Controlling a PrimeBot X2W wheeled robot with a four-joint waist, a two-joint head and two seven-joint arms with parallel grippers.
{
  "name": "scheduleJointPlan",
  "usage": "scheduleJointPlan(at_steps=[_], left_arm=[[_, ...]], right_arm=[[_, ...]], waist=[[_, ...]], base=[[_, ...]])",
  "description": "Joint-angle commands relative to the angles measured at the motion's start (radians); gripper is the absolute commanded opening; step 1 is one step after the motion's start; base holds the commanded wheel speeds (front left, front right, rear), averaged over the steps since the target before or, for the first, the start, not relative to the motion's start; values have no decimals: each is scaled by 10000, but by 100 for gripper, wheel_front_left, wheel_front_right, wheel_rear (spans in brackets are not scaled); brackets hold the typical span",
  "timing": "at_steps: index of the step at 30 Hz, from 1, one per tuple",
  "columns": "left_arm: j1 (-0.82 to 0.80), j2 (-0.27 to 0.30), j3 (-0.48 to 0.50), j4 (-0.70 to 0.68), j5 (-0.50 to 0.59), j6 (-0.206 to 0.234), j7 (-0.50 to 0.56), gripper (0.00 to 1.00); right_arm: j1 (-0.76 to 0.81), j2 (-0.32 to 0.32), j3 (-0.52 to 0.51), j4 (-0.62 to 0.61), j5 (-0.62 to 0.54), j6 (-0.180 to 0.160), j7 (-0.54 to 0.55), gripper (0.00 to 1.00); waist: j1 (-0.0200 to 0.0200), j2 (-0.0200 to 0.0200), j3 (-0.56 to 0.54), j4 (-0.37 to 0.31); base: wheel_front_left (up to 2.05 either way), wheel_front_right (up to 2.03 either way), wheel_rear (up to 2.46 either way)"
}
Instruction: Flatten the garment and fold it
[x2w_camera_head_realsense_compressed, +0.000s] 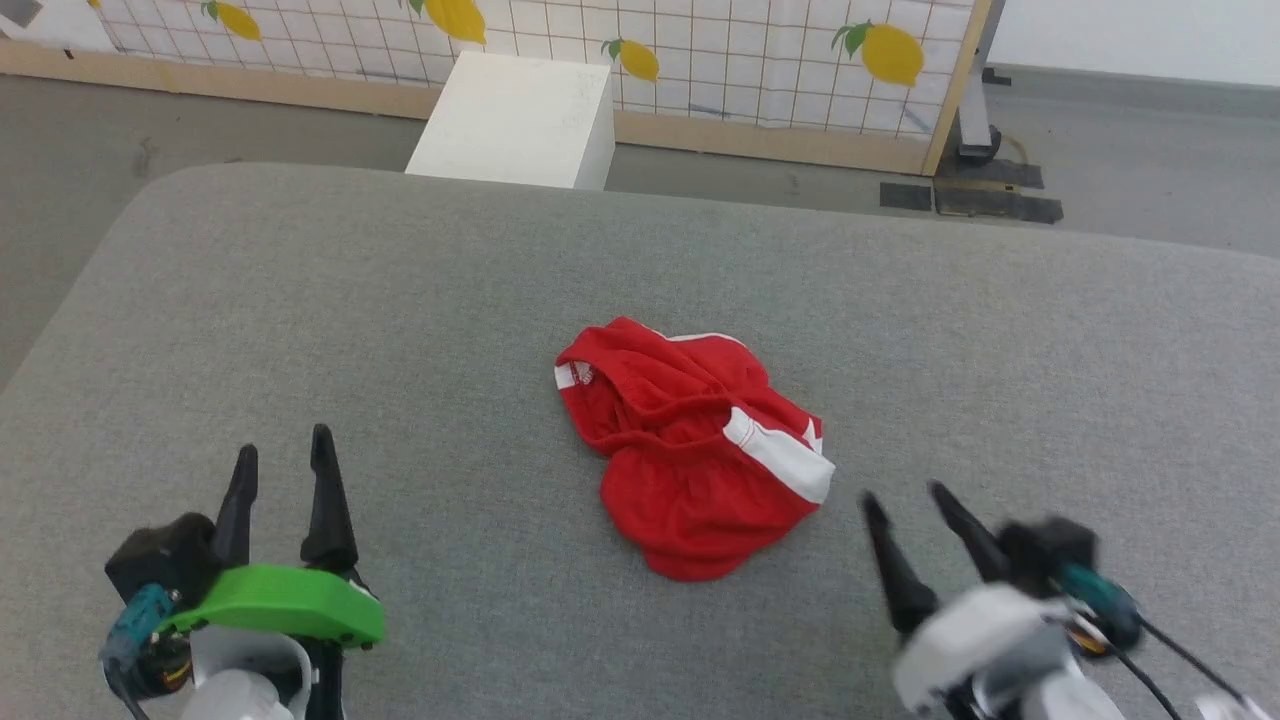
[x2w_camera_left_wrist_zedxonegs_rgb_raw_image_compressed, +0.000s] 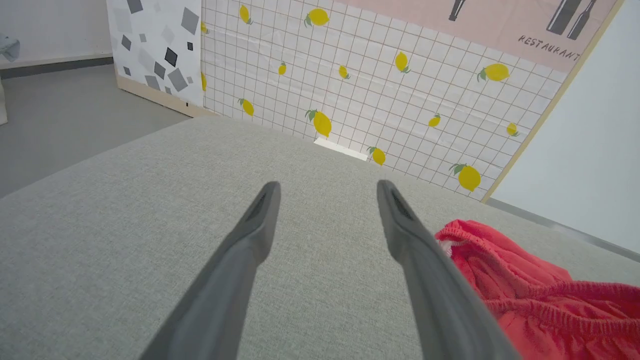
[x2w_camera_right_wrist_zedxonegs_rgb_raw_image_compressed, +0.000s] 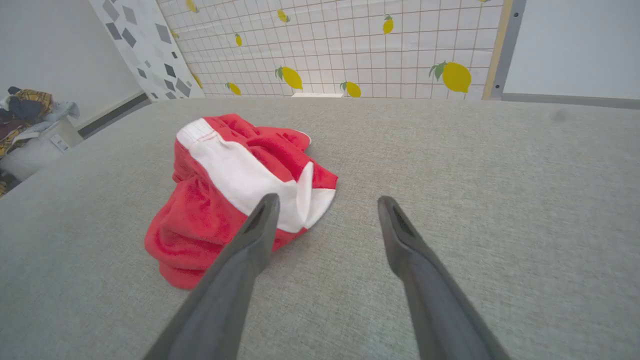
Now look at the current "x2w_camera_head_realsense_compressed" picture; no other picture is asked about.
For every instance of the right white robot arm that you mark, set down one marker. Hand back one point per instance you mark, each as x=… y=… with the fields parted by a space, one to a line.
x=1070 y=695

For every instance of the lemon print grid partition screen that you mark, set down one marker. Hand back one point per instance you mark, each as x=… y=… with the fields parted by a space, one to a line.
x=750 y=70

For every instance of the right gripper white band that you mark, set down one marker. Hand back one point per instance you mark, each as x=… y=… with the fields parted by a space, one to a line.
x=975 y=640

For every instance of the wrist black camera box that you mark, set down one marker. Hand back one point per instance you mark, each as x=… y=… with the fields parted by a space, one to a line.
x=1055 y=555
x=165 y=560

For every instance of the grey metal stand post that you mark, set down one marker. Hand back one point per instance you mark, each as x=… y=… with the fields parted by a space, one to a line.
x=975 y=100

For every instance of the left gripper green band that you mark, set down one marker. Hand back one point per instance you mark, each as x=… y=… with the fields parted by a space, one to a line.
x=290 y=605

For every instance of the white rectangular box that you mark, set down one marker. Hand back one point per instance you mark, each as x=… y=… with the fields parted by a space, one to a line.
x=520 y=120

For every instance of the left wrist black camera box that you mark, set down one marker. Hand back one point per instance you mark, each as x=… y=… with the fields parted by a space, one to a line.
x=165 y=560

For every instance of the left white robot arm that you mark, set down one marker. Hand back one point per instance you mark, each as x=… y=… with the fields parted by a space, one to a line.
x=240 y=690

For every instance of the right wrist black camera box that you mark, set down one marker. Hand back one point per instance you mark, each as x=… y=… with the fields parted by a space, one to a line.
x=1055 y=555

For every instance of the grey fabric sofa cushion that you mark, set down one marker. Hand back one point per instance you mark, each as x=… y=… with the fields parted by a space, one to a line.
x=400 y=350

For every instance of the red shorts with white stripes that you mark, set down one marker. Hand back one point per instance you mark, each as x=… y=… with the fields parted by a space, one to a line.
x=690 y=500

